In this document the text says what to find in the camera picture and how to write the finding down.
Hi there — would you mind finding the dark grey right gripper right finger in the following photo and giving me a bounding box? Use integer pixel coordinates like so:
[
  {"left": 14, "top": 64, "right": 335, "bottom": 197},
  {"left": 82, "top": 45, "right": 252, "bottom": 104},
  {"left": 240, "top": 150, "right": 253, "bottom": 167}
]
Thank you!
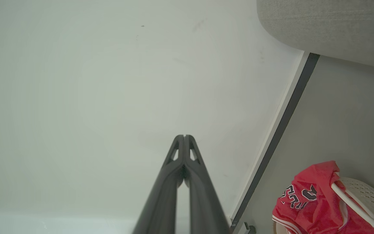
[{"left": 184, "top": 135, "right": 231, "bottom": 234}]

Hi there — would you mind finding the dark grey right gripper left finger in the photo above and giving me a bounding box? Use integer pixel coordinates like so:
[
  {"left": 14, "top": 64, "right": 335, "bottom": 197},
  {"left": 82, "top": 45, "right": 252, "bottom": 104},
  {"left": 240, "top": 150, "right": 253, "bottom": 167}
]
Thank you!
[{"left": 132, "top": 135, "right": 185, "bottom": 234}]

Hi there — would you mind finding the red basketball jersey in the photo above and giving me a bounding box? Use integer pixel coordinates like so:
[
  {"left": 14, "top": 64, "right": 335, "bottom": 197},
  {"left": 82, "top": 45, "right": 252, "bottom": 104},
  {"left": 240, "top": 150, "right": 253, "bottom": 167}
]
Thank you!
[{"left": 272, "top": 161, "right": 374, "bottom": 234}]

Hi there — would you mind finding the white laundry basket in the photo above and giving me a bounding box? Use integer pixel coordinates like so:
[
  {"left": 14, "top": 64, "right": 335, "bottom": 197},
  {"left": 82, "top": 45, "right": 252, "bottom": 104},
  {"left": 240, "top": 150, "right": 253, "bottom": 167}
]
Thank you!
[{"left": 273, "top": 177, "right": 374, "bottom": 234}]

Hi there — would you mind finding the dark baseboard strip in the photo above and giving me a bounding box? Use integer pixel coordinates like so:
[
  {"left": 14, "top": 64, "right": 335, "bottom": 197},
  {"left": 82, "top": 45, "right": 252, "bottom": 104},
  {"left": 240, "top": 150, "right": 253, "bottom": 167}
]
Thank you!
[{"left": 230, "top": 53, "right": 320, "bottom": 232}]

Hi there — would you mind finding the grey carpet mat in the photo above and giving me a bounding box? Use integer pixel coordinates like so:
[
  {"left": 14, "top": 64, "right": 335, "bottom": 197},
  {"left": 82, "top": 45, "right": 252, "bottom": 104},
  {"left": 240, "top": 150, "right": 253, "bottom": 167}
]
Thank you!
[{"left": 257, "top": 0, "right": 374, "bottom": 71}]

